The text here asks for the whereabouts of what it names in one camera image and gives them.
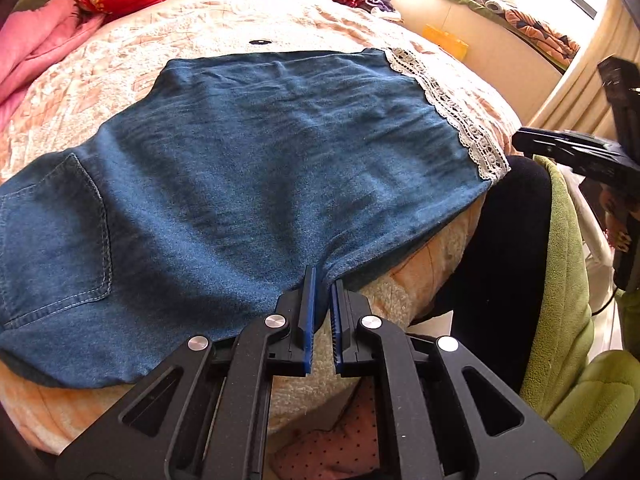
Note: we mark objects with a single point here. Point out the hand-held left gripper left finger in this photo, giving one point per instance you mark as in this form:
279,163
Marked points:
310,320

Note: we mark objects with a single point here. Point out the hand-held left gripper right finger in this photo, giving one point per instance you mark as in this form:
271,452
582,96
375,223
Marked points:
338,330

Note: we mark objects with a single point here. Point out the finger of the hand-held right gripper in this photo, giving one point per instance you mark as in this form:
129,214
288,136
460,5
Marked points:
565,147

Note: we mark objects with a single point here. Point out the cream curtain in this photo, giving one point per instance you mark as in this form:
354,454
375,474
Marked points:
590,70

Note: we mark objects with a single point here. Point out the pink dotted cloth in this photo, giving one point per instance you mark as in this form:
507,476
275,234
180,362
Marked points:
330,440

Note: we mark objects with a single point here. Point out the person's black trouser leg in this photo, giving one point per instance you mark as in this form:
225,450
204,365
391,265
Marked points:
500,260

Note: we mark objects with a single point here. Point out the green-edged patterned sill cover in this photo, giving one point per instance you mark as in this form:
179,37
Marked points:
500,10

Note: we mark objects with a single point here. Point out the yellow box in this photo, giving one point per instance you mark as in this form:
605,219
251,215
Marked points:
445,40

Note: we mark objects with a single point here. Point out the dark purple clothes heap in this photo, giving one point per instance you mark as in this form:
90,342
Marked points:
370,2

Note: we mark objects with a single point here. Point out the small black disc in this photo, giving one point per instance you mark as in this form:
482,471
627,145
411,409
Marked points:
259,42

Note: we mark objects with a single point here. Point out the peach and white bed blanket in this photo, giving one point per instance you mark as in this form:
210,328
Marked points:
200,20

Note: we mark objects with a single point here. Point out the pink quilt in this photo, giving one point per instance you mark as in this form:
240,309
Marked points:
35,45

